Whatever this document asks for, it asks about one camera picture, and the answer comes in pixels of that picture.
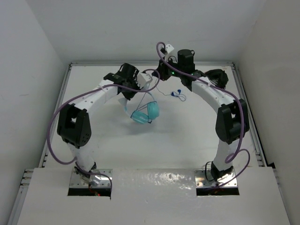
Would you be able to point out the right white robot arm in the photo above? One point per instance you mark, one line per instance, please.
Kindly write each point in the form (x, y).
(232, 121)

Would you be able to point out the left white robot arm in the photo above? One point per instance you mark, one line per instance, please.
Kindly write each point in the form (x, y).
(74, 125)

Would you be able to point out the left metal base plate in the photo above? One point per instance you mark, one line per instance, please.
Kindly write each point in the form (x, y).
(77, 180)

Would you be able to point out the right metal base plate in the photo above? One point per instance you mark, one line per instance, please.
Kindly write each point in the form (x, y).
(204, 179)

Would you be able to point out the metal base plate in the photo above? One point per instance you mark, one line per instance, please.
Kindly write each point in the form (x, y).
(204, 179)
(77, 180)

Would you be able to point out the black headphones with coiled cable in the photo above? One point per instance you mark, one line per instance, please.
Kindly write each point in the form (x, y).
(218, 78)

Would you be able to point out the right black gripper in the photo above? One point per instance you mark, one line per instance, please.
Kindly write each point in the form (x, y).
(163, 72)

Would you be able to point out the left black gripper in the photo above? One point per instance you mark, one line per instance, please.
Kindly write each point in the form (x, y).
(133, 80)

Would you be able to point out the teal over-ear headphones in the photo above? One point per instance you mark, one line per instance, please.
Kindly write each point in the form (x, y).
(143, 113)

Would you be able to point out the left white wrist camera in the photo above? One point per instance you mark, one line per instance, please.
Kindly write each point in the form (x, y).
(142, 80)

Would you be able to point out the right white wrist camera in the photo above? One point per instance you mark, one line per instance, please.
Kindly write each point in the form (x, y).
(167, 49)

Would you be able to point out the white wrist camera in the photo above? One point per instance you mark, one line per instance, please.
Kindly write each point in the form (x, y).
(167, 49)
(142, 80)

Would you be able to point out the blue earphones with thin cable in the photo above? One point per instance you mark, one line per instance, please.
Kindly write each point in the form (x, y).
(173, 93)

